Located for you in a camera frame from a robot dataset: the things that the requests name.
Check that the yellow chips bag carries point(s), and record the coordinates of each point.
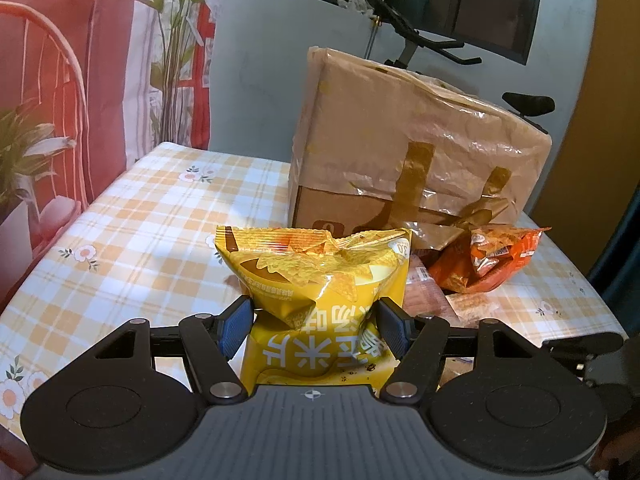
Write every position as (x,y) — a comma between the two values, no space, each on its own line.
(314,297)

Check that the red printed curtain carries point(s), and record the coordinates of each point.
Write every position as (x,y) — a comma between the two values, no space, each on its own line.
(88,87)

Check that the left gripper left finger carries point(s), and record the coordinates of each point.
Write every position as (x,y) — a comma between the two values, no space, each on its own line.
(209,343)

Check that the orange chips bag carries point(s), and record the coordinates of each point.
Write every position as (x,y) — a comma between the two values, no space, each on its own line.
(485,257)

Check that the cardboard box with plastic bag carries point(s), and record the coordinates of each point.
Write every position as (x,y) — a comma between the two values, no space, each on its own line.
(377,147)

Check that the yellow plaid tablecloth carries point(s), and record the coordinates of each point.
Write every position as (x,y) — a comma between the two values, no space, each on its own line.
(145,249)

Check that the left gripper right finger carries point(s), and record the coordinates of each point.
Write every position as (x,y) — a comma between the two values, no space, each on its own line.
(418,344)

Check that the pink bread package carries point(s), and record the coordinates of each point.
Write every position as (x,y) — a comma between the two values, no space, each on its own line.
(423,297)

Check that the black exercise bike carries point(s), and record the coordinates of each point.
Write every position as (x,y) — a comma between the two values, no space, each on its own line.
(525,106)

